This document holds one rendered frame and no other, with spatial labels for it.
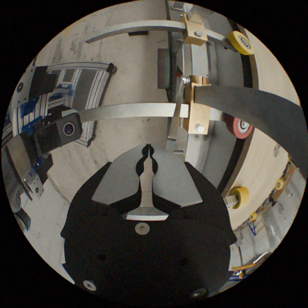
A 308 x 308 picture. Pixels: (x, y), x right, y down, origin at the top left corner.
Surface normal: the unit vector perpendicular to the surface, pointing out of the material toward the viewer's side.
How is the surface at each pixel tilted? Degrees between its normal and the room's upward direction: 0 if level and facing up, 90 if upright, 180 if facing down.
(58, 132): 30
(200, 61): 0
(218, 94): 90
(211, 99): 90
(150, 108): 0
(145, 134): 0
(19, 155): 89
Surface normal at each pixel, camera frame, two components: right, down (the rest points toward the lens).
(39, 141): 0.51, 0.42
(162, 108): 0.02, 0.51
